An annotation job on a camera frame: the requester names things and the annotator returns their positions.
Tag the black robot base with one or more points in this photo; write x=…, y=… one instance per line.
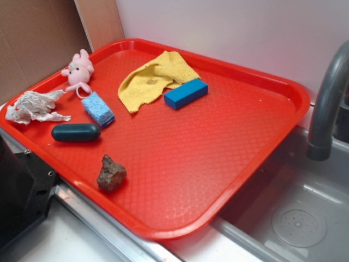
x=27, y=186

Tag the pink plush bunny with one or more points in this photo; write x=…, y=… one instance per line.
x=79, y=73

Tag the red plastic tray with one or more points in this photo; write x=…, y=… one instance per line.
x=182, y=165

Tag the blue wooden block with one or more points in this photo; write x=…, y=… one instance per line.
x=185, y=94

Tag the yellow cloth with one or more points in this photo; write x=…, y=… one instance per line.
x=147, y=83

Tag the brown rock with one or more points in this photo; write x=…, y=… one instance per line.
x=112, y=174

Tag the light blue sponge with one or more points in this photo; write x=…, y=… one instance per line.
x=98, y=110

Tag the dark green capsule object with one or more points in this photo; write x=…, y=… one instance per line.
x=84, y=132

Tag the crumpled white paper towel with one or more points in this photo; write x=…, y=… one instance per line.
x=34, y=106

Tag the grey toy sink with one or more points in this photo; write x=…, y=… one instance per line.
x=291, y=209

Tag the brown cardboard panel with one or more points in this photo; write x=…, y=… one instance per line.
x=38, y=38

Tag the grey faucet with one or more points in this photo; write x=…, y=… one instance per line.
x=330, y=115

